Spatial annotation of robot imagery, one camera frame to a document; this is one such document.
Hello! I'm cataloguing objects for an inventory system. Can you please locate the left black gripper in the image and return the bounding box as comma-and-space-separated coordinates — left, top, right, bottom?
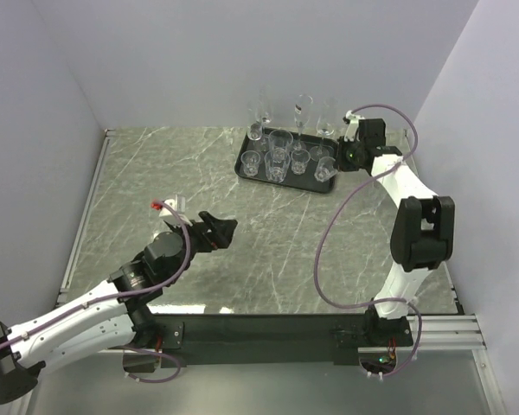
166, 210, 237, 284

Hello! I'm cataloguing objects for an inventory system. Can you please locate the small faceted tumbler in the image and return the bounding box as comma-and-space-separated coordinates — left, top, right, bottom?
240, 150, 262, 177
291, 149, 311, 176
314, 156, 338, 182

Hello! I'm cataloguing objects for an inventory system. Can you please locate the clear flute glass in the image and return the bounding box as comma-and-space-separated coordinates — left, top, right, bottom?
309, 98, 338, 161

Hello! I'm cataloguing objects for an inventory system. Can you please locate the champagne flute with dark mark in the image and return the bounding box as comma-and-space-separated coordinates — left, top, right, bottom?
291, 94, 313, 152

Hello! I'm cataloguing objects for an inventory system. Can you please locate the clear glass tumbler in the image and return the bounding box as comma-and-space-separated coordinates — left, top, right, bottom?
268, 129, 293, 161

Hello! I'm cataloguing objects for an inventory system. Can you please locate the faceted tumbler front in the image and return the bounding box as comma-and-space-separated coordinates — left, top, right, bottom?
265, 150, 291, 183

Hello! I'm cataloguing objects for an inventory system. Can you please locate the small stemmed glass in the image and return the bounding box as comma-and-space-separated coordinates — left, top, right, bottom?
247, 101, 263, 141

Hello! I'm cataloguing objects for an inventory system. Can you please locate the clear wine glass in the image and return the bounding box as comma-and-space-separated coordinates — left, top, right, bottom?
255, 86, 272, 151

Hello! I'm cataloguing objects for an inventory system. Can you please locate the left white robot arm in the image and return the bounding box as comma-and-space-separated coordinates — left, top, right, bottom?
0, 209, 238, 405

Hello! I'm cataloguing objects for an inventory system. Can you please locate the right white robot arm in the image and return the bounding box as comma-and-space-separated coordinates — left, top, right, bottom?
337, 112, 455, 346

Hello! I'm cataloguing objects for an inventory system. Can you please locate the black rectangular tray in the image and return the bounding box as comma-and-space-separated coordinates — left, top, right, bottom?
234, 133, 338, 195

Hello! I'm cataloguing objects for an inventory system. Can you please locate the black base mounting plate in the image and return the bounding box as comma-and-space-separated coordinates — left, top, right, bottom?
154, 310, 413, 366

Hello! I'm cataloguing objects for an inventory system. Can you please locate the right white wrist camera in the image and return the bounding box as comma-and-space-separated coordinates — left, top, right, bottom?
343, 111, 364, 142

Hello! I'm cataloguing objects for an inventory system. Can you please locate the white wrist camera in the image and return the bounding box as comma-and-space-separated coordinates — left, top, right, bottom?
151, 195, 190, 227
343, 111, 364, 142

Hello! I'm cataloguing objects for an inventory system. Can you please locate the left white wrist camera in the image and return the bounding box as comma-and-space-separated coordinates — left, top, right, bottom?
151, 195, 190, 227

